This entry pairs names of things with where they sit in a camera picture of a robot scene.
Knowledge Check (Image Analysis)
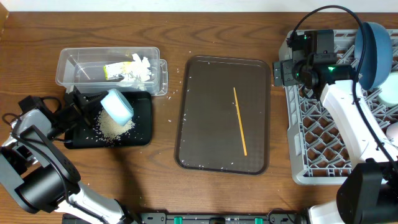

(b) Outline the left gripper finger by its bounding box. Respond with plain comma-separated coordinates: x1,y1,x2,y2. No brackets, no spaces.
73,111,98,128
65,86,108,108

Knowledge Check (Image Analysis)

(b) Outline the light blue rice bowl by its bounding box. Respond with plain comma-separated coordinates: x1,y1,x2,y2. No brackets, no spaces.
101,89,134,126

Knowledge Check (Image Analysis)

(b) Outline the yellow green snack wrapper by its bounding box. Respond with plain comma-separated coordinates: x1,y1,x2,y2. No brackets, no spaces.
103,62,132,80

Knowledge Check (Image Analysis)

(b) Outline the white napkin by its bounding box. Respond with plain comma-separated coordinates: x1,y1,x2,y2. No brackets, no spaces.
118,54,152,82

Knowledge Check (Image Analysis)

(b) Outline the wooden chopstick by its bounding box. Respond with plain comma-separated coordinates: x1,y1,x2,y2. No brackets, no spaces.
233,87,248,156

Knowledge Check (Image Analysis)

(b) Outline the dark blue plate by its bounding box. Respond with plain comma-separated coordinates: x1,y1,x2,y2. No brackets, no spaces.
354,22,393,90

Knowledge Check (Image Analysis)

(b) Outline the mint green bowl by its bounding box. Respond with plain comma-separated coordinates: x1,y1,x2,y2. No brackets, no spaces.
377,71,398,107

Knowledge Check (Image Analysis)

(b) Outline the pink white cup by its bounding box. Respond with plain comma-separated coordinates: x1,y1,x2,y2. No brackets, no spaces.
386,122,398,147

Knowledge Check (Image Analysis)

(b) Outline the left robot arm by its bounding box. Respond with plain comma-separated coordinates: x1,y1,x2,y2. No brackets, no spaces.
1,89,142,223

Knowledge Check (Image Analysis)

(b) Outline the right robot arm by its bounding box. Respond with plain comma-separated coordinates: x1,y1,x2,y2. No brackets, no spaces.
307,79,397,223

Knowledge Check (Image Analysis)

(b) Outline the grey dishwasher rack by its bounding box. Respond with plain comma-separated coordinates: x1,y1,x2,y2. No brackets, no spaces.
284,29,397,185

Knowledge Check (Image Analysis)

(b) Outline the black plastic tray bin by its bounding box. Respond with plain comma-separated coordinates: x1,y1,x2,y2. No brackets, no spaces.
64,91,152,149

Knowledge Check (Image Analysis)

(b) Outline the pile of white rice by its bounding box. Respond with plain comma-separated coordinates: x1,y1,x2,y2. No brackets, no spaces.
92,109,136,143

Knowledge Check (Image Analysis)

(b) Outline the clear plastic bin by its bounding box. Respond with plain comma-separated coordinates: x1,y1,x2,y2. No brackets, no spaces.
56,47,168,96

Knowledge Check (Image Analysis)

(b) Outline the brown serving tray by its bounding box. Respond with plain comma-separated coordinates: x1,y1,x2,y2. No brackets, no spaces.
174,56,271,175

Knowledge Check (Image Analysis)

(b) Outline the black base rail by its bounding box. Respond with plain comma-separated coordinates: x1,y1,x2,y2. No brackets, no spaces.
61,211,308,224

